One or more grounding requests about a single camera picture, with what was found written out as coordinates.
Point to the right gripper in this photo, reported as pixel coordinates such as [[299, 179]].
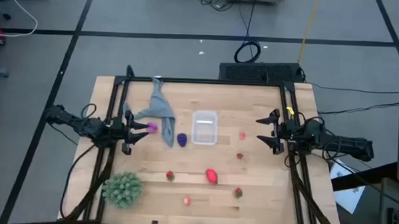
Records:
[[287, 133]]

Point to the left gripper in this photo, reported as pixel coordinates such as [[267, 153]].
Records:
[[119, 132]]

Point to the pink striped spiky fruit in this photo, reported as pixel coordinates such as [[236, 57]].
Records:
[[152, 127]]

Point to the pinkish red round fruit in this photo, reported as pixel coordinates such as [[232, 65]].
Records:
[[187, 201], [242, 135]]

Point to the purple grape bunch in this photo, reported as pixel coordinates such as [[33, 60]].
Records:
[[182, 140]]

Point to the red strawberry with green leaves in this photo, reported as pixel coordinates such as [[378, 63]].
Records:
[[238, 192], [170, 175]]

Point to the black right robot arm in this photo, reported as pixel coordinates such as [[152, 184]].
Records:
[[348, 145]]

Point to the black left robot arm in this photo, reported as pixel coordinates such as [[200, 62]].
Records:
[[86, 126]]

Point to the yellow tag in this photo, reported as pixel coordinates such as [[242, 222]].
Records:
[[290, 110]]

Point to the grey cloth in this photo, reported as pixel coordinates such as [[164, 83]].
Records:
[[159, 107]]

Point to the small red strawberry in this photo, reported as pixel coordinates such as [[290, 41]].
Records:
[[239, 155]]

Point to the green spiky potted plant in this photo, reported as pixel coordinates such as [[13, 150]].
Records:
[[122, 189]]

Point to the black perforated computer case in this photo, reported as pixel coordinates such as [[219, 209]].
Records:
[[254, 72]]

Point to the clear plastic container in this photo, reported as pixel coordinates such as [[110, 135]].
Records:
[[204, 129]]

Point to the large red strawberry toy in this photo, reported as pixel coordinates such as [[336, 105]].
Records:
[[211, 176]]

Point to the black desk board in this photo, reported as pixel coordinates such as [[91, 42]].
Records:
[[360, 178]]

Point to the white paper sheet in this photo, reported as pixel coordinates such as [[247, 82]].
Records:
[[348, 197]]

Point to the grey desk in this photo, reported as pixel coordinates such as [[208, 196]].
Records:
[[394, 198]]

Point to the black caster wheel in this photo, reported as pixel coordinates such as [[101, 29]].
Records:
[[6, 16]]

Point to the black metal table frame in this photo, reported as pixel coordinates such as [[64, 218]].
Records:
[[204, 81]]

